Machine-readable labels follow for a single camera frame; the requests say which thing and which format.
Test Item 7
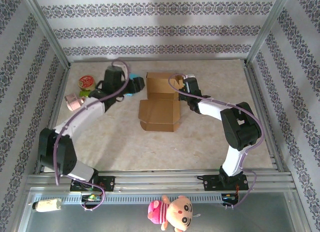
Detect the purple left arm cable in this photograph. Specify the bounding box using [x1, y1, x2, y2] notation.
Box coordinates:
[53, 58, 133, 212]

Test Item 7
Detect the white and blue paper box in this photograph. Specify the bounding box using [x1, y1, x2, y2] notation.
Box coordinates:
[123, 72, 141, 97]

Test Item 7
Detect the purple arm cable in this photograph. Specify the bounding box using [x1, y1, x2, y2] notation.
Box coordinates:
[167, 74, 265, 211]
[53, 58, 133, 212]

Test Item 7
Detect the grey metal sheet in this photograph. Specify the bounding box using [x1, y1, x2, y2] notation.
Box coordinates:
[18, 192, 307, 232]

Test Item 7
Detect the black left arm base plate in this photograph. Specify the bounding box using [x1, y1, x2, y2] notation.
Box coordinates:
[69, 176, 116, 193]

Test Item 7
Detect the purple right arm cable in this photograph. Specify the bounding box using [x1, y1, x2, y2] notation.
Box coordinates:
[167, 74, 265, 211]

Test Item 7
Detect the brown cardboard box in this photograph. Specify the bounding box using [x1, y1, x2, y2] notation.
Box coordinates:
[137, 71, 188, 132]

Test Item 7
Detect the round red tin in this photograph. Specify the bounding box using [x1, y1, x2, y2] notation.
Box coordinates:
[78, 75, 97, 91]

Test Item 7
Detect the aluminium frame post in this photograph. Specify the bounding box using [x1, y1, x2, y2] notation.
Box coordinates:
[22, 0, 72, 70]
[246, 0, 293, 65]

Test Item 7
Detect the pink plush toy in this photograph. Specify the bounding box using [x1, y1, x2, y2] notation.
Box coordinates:
[146, 194, 201, 232]

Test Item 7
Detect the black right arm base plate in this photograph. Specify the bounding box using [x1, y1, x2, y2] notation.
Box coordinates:
[196, 174, 249, 192]

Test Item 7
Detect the pink cup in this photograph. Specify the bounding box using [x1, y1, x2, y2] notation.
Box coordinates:
[64, 93, 88, 112]

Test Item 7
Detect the aluminium table side rail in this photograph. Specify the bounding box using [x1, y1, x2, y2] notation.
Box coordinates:
[246, 64, 286, 173]
[34, 67, 71, 174]

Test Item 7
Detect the small circuit board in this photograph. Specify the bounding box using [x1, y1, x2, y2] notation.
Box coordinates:
[221, 193, 238, 202]
[81, 194, 103, 203]

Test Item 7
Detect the white bottle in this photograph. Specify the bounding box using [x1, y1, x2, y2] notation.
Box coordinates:
[31, 197, 63, 213]

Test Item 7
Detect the slotted grey cable duct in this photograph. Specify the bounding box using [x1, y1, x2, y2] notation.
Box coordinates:
[58, 193, 225, 205]

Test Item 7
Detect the aluminium mounting rail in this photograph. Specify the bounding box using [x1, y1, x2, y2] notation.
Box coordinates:
[24, 170, 294, 193]

